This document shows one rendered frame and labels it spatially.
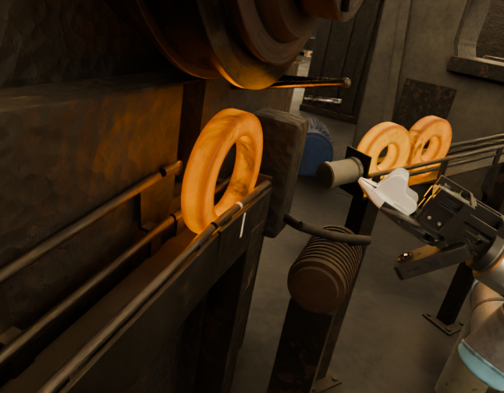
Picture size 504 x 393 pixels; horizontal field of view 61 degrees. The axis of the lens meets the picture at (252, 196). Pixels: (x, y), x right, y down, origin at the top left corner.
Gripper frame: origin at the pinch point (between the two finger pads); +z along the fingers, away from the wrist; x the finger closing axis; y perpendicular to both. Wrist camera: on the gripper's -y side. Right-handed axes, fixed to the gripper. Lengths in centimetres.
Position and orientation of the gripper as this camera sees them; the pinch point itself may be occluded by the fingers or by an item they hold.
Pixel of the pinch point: (363, 187)
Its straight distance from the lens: 69.2
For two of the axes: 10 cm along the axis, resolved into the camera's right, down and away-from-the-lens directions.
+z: -8.2, -5.5, 1.7
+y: 4.2, -7.7, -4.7
